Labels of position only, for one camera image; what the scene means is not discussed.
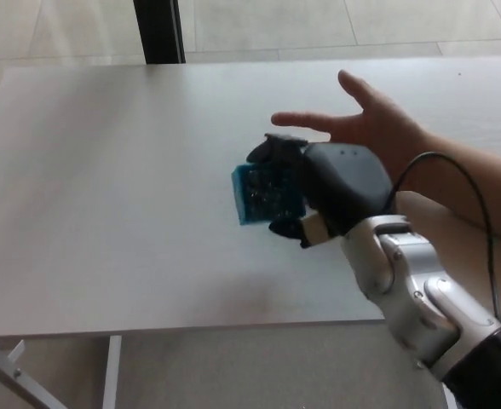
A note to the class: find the person's bare hand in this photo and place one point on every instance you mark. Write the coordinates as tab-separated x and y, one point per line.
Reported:
374	123

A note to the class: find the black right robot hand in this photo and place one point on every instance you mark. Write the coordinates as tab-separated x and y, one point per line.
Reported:
344	183

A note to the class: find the blue textured cube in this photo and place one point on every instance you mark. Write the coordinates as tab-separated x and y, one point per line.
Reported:
265	198

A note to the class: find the person's bare forearm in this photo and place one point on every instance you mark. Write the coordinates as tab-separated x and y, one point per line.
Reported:
472	187

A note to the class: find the white table leg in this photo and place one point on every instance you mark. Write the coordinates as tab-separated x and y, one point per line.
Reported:
112	372

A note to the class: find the black vertical post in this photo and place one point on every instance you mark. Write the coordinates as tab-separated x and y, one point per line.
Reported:
159	32

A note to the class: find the white table frame bracket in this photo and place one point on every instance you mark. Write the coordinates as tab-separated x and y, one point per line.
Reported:
7	370

